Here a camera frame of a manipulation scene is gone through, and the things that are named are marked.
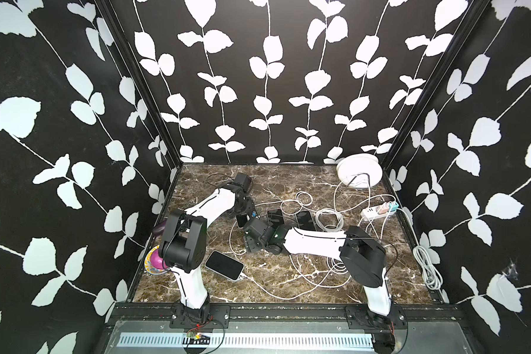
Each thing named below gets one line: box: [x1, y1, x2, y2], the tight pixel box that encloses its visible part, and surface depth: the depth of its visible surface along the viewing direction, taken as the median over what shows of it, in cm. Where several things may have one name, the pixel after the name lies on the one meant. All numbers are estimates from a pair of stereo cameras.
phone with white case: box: [205, 250, 245, 282], surface depth 87 cm
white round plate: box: [336, 153, 383, 189], surface depth 101 cm
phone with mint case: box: [294, 210, 317, 232], surface depth 100 cm
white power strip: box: [360, 206, 397, 222], surface depth 100 cm
